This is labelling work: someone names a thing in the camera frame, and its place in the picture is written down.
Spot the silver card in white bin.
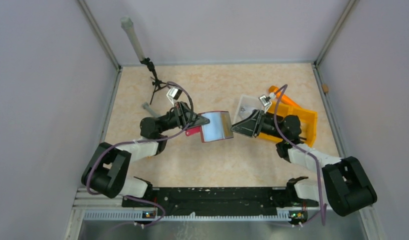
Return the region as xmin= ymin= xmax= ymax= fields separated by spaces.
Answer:
xmin=237 ymin=105 xmax=255 ymax=119

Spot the red card holder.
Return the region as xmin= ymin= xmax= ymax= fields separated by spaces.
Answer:
xmin=185 ymin=111 xmax=234 ymax=143

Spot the small brown wall knob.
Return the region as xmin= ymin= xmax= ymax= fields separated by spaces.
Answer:
xmin=321 ymin=84 xmax=329 ymax=94

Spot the black mini tripod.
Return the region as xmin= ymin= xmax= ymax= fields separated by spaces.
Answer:
xmin=142 ymin=57 xmax=180 ymax=105

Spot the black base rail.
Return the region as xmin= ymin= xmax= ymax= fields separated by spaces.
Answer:
xmin=121 ymin=186 xmax=320 ymax=218

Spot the orange plastic cylinder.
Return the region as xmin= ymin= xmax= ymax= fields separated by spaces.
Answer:
xmin=268 ymin=85 xmax=301 ymax=108

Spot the yellow plastic double bin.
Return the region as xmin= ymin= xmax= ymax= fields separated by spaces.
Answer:
xmin=276 ymin=103 xmax=318 ymax=147

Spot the grey tube on tripod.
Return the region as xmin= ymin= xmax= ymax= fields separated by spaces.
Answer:
xmin=120 ymin=16 xmax=146 ymax=64

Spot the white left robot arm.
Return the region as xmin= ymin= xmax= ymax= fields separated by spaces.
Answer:
xmin=81 ymin=102 xmax=210 ymax=199

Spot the gold credit card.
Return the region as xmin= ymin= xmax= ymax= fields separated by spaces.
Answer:
xmin=221 ymin=111 xmax=234 ymax=139

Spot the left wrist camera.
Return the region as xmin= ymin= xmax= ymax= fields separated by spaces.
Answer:
xmin=166 ymin=87 xmax=183 ymax=105

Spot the grey toy block bar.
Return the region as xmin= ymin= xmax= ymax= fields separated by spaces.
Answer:
xmin=141 ymin=102 xmax=160 ymax=118

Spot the white plastic bin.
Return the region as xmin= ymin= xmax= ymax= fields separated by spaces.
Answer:
xmin=233 ymin=94 xmax=265 ymax=124

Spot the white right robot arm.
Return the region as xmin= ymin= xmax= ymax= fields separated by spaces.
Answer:
xmin=231 ymin=109 xmax=378 ymax=217

